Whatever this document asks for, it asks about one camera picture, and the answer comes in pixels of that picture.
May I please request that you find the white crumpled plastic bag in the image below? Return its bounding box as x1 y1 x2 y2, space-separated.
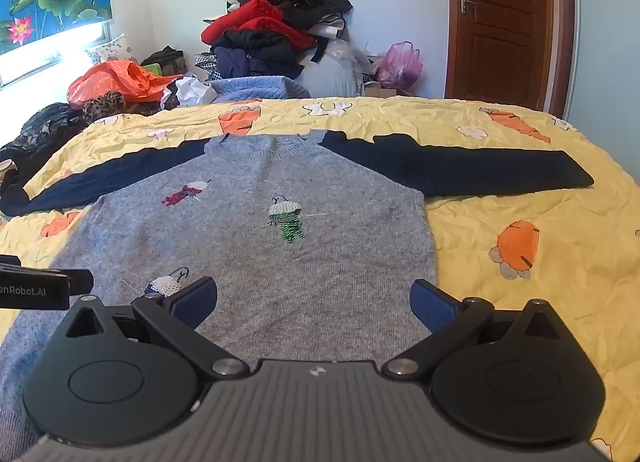
160 76 218 110

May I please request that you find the pink plastic bag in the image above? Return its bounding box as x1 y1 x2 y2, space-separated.
376 40 423 90

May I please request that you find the cardboard box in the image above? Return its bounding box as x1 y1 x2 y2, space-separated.
364 83 410 99

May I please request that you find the brown wooden door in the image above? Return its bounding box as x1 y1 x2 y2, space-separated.
445 0 576 116

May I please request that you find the red garment on pile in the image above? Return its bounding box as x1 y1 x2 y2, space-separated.
201 0 316 52

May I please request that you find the grey navy knit sweater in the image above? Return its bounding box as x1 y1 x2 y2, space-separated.
1 132 604 461

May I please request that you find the orange plastic bag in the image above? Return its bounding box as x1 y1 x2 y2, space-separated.
66 60 182 109

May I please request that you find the dark navy jacket on pile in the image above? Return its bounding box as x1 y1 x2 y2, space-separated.
210 30 304 80

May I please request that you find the yellow carrot print bedsheet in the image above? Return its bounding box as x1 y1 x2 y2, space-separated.
25 96 639 461

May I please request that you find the leopard print garment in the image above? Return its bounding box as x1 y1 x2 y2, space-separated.
82 90 126 124

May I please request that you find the grey bundle under pile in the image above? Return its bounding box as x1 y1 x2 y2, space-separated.
295 40 371 98

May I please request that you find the light blue quilted blanket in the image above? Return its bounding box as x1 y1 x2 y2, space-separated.
208 75 311 104

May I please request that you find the dark patterned garment at left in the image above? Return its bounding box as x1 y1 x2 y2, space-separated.
1 102 88 194

